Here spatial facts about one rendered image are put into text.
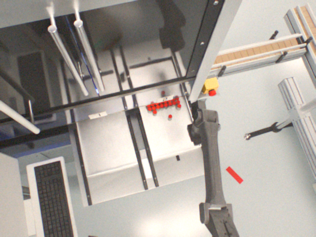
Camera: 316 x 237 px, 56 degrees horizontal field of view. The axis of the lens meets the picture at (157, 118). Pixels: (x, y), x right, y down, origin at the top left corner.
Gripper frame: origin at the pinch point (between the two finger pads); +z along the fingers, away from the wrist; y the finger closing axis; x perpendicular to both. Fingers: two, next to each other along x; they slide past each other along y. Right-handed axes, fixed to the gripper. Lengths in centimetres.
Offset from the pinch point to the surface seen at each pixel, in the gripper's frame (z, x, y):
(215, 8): -66, -4, 13
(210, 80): -1.8, -17.9, 28.8
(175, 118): 14.8, 2.5, 21.4
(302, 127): 54, -84, 10
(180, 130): 16.2, 1.7, 14.5
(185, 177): 21.2, 6.5, -9.4
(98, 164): 17, 48, 9
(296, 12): 2, -86, 62
